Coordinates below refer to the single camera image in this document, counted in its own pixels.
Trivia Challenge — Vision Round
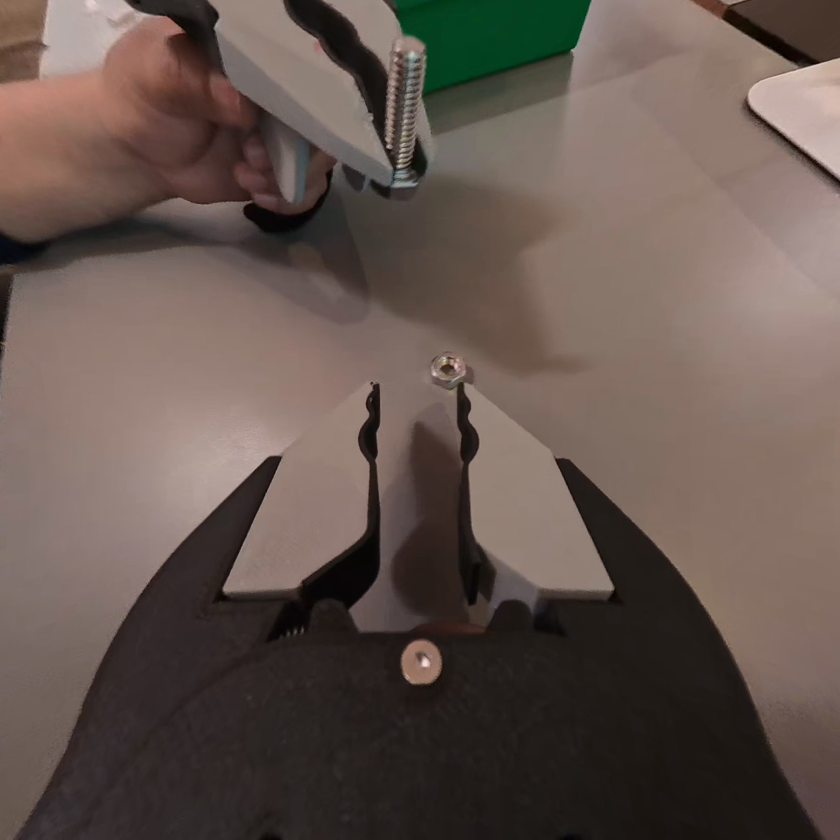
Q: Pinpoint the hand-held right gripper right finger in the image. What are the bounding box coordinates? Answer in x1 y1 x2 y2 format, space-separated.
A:
456 382 618 608

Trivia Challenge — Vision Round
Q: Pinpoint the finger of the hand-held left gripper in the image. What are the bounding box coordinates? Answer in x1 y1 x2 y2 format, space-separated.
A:
211 0 403 189
341 97 437 200

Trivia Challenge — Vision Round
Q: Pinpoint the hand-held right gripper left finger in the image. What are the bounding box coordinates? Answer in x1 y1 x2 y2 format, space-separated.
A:
222 381 384 609

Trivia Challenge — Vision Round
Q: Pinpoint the long silver bolt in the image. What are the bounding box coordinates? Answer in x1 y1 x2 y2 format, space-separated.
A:
382 36 429 200

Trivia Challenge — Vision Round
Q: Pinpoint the green plastic bin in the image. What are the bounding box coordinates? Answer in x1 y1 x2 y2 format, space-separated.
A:
395 0 593 98

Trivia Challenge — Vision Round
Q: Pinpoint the person's left forearm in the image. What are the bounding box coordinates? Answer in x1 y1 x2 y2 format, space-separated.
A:
0 72 112 263

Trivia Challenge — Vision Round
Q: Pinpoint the person's left hand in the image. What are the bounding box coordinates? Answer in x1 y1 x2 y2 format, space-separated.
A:
92 23 337 219

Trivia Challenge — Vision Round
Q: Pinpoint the document stand with wooden board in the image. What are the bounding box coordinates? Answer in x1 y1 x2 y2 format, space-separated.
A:
747 58 840 182

